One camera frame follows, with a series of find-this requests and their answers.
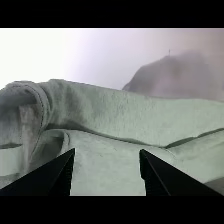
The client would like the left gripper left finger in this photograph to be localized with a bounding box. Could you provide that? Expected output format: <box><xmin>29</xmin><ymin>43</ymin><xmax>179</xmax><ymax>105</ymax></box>
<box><xmin>0</xmin><ymin>147</ymin><xmax>76</xmax><ymax>197</ymax></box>

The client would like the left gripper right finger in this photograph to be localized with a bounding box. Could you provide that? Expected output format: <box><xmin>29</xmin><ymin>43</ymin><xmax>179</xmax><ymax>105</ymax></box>
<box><xmin>138</xmin><ymin>148</ymin><xmax>224</xmax><ymax>197</ymax></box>

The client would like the pale green garment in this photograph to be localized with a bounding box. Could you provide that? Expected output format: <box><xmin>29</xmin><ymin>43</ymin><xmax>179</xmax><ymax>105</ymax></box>
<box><xmin>0</xmin><ymin>78</ymin><xmax>224</xmax><ymax>197</ymax></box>

